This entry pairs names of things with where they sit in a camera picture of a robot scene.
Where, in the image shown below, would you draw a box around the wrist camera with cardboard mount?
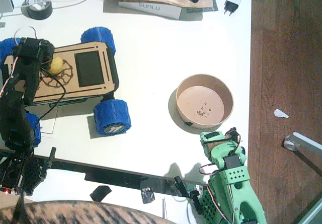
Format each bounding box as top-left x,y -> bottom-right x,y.
207,127 -> 244,151

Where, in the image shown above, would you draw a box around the white SUNLU box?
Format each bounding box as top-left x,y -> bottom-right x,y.
118,0 -> 183,21

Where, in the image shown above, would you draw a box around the wooden rover with blue wheels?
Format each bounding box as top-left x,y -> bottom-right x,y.
0,26 -> 133,149

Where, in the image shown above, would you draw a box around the brown striped fabric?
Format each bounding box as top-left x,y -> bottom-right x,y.
0,200 -> 177,224

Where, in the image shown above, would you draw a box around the grey metal leg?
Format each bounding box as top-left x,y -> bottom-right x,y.
291,132 -> 322,154

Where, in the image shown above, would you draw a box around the white charger plug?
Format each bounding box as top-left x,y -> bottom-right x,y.
29,0 -> 50,11

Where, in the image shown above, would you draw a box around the black camera cable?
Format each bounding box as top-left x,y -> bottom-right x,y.
39,66 -> 67,121

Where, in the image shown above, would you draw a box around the beige paper bowl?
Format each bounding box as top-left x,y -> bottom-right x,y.
175,73 -> 234,130

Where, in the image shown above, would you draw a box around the black tape piece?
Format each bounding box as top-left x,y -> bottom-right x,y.
90,185 -> 113,202

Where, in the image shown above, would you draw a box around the black table clamp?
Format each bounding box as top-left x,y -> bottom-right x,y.
190,190 -> 204,216
173,175 -> 192,198
39,147 -> 57,179

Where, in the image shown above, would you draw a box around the clear round caster cup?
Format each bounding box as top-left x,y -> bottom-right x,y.
283,135 -> 299,151

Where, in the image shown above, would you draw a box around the black flat bar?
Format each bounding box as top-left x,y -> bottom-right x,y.
0,148 -> 209,199

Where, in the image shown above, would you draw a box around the white paper sheet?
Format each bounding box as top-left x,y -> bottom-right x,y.
37,105 -> 60,136

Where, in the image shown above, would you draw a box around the white paper scrap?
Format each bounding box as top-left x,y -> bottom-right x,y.
273,108 -> 290,119

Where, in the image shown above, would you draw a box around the grey metal frame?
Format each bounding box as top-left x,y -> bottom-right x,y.
293,191 -> 322,224

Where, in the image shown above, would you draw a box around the grey black duct tape roll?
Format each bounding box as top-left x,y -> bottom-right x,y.
21,0 -> 53,21

